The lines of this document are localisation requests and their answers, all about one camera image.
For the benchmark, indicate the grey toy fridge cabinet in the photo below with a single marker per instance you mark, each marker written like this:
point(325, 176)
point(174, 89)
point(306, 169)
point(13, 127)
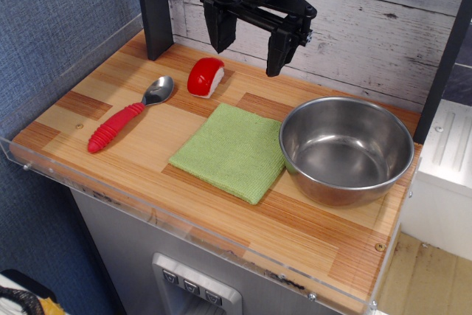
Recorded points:
point(127, 244)

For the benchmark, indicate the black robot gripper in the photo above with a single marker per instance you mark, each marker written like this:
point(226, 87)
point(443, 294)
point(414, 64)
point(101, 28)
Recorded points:
point(270, 15)

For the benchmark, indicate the dark grey right post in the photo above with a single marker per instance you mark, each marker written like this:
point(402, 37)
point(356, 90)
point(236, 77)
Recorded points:
point(447, 61)

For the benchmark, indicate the red handled metal spoon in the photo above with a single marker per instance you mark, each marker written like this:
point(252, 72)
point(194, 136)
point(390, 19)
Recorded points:
point(157, 93)

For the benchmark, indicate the green cloth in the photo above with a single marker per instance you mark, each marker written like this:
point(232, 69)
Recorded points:
point(236, 151)

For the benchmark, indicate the stainless steel bowl pot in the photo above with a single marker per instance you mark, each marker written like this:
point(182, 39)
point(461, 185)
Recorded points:
point(343, 151)

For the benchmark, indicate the black and yellow bag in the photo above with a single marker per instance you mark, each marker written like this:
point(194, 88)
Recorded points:
point(20, 294)

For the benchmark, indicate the white side shelf unit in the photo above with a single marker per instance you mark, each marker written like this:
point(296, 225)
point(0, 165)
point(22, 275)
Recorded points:
point(437, 209)

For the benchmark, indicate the dark grey left post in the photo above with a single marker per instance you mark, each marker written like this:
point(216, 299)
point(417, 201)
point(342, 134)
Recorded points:
point(157, 27)

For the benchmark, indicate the red toy sushi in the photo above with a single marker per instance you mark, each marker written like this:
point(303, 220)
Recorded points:
point(205, 77)

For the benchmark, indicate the dark grey post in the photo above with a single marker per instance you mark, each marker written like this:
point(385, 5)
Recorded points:
point(157, 27)
point(447, 61)

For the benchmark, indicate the silver dispenser button panel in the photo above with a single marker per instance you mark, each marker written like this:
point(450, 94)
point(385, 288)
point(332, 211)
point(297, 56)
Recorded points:
point(187, 291)

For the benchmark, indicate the clear acrylic table guard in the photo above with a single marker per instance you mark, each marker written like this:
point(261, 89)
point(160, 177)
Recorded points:
point(286, 236)

